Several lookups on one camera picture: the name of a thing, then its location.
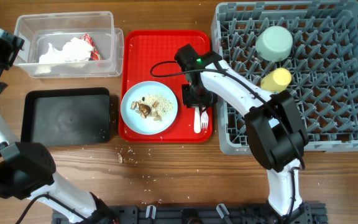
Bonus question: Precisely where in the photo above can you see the white plastic spoon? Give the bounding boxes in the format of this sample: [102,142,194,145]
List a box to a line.
[193,108,201,134]

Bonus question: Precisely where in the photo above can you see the white napkin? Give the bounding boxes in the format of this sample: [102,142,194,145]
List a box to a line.
[39,37,94,64]

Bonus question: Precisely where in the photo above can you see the yellow plastic cup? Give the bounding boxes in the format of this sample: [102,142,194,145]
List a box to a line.
[260,68,292,93]

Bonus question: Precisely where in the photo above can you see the mint green bowl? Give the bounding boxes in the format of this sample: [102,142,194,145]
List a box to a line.
[255,26,293,62]

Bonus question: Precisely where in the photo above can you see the red snack wrapper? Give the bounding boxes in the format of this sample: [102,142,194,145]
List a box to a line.
[80,33,102,60]

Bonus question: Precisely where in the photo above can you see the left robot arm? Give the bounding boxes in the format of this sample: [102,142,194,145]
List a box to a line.
[0,29,119,223]

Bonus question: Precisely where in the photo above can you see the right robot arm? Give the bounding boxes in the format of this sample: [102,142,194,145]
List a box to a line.
[174,44,308,223]

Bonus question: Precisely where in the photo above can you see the clear plastic waste bin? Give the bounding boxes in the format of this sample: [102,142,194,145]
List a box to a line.
[14,11,124,78]

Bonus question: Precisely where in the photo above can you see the grey dishwasher rack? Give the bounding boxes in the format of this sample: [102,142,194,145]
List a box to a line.
[211,1,358,152]

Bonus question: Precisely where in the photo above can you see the white plastic fork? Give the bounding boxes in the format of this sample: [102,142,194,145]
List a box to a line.
[200,107,209,129]

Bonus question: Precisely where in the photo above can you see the food scraps on plate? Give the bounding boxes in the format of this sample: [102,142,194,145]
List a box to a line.
[131,96,162,121]

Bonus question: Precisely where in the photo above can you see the light blue plate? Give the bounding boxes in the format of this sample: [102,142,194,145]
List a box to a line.
[121,81,178,135]

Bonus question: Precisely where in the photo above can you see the red serving tray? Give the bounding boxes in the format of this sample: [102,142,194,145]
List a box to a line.
[118,30,213,143]

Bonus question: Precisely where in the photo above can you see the black plastic tray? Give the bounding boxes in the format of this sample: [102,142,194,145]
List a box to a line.
[21,87,111,147]

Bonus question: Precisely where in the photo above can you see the food crumb on table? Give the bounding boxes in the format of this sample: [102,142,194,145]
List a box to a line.
[117,154,124,164]

